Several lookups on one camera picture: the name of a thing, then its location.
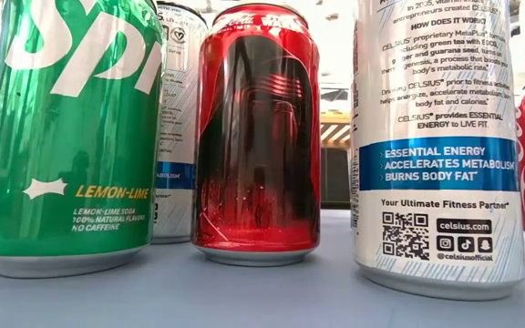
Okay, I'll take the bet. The red cola can dark figure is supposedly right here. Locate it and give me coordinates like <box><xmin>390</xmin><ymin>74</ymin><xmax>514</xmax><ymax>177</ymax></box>
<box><xmin>190</xmin><ymin>2</ymin><xmax>323</xmax><ymax>269</ymax></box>

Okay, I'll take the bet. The green Sprite can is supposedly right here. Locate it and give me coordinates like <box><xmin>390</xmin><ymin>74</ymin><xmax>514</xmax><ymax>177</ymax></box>
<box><xmin>0</xmin><ymin>0</ymin><xmax>167</xmax><ymax>280</ymax></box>

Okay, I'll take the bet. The blue-grey table mat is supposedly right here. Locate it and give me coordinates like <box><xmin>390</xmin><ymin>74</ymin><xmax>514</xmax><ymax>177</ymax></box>
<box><xmin>0</xmin><ymin>208</ymin><xmax>525</xmax><ymax>328</ymax></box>

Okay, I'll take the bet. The wooden slatted shelf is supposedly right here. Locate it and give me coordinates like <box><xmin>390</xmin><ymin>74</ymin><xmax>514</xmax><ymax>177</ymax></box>
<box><xmin>319</xmin><ymin>111</ymin><xmax>353</xmax><ymax>150</ymax></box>

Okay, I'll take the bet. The black partition panel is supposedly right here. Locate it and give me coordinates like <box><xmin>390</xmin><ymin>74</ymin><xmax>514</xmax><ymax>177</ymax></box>
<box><xmin>320</xmin><ymin>148</ymin><xmax>351</xmax><ymax>210</ymax></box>

